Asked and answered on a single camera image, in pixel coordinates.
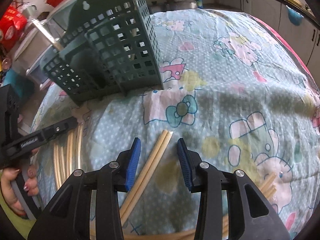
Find pair of chopsticks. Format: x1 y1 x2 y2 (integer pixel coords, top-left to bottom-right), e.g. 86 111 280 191
120 131 173 227

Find person's left forearm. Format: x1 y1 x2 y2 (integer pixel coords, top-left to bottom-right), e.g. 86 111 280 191
0 197 38 240

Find white kitchen cabinets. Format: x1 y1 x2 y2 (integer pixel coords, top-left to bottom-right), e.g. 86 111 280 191
215 0 320 48

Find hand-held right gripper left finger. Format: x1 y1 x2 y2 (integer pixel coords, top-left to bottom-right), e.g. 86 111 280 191
27 137 141 240

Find stacked steel pots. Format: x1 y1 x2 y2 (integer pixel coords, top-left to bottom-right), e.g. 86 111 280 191
164 0 200 12

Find white plastic drawer unit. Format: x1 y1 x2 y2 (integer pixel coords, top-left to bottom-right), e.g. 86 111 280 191
12 20 67 90

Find green plastic utensil basket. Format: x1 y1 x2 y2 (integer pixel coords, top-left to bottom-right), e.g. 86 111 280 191
41 0 165 105

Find pink blanket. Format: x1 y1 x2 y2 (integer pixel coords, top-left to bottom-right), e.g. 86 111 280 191
250 15 320 85

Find blue bag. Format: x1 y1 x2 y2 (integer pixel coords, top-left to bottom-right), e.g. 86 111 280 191
0 70 34 100

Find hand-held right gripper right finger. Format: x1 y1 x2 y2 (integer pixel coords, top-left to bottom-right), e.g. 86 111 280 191
177 138 292 240

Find blue hanging bin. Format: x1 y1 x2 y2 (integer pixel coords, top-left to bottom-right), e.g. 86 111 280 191
286 5 304 26

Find red shopping bag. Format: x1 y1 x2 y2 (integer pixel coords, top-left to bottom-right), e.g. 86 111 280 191
0 5 28 53

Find cartoon printed tablecloth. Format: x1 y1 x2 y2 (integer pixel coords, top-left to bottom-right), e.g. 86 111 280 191
30 8 320 240

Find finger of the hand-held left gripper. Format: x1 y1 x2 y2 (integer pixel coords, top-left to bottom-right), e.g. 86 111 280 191
40 116 78 142

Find person's left hand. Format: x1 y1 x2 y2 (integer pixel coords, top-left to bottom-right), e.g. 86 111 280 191
0 165 40 216

